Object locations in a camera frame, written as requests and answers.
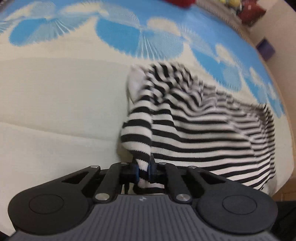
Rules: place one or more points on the black white striped shirt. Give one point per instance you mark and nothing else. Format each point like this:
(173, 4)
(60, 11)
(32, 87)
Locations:
(176, 118)

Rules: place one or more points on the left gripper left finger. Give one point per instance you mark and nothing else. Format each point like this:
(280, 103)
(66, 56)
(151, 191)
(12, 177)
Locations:
(113, 179)

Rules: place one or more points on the purple box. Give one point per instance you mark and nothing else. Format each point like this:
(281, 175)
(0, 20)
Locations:
(265, 49)

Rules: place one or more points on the blue cream patterned bedsheet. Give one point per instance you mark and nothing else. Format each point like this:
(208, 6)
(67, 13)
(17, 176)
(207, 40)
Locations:
(64, 69)

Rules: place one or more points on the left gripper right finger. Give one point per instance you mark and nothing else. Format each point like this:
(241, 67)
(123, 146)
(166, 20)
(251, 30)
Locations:
(178, 182)

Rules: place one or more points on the dark red cushion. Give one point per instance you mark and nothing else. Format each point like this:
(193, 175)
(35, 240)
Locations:
(251, 12)

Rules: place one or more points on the yellow bear plush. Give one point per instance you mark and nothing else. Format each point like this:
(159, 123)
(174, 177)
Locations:
(234, 4)

